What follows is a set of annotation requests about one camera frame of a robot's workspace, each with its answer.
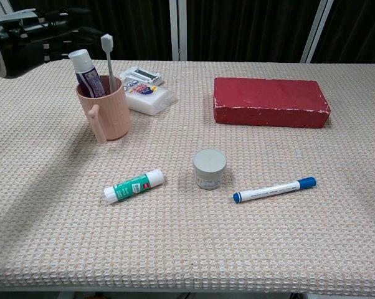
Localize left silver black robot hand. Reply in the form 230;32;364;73
0;7;105;79

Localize black pleated curtain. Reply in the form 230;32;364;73
311;0;375;65
186;0;321;63
6;0;173;62

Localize white card box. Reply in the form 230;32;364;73
120;79;178;116

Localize green white glue stick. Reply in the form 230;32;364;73
103;169;165;205

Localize grey round cap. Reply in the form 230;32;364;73
192;148;228;191

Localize beige waffle tablecloth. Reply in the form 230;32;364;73
0;59;375;297

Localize red brick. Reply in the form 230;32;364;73
212;77;331;129

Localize white marker with blue cap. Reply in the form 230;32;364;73
232;176;318;204

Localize pink ribbed cup with handle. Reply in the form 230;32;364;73
75;75;132;144

